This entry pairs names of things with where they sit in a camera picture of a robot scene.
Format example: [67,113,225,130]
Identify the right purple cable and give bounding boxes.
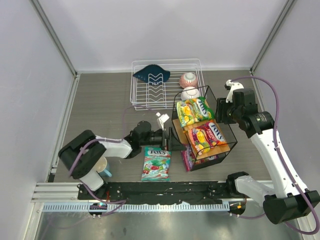
[231,76,320,236]

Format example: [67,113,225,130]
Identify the teal mint candy bag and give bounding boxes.
[141,146,172,182]

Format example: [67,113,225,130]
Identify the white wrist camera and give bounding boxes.
[224,79,244,103]
[156,112,170,131]

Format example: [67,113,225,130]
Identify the aluminium rail frame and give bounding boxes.
[29,0,320,240]

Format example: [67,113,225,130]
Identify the orange fruits candy bag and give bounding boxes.
[187,120,230,158]

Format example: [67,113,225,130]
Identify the white bowl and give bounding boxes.
[180,86,200,101]

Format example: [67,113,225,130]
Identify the white wire dish rack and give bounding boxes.
[130,58,205,111]

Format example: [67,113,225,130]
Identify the pink patterned bowl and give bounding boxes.
[179,72,198,89]

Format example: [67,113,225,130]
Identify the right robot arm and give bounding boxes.
[215,88,320,225]

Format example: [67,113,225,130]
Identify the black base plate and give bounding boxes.
[93,181,247,205]

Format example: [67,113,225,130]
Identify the white slotted cable duct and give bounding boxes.
[42,202,230,213]

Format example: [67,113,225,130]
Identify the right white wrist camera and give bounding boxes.
[224,79,244,103]

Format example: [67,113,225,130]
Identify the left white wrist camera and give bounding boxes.
[156,112,170,131]

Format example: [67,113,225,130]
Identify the wooden two-tier wire shelf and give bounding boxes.
[171,86,238,172]

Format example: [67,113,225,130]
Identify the purple berries candy bag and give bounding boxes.
[181,144,220,172]

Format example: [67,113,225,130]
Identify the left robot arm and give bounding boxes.
[58,121,186,192]

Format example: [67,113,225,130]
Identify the green candy bag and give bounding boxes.
[175,96,215,127]

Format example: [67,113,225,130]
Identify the dark blue leaf plate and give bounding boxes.
[132,64,171,86]

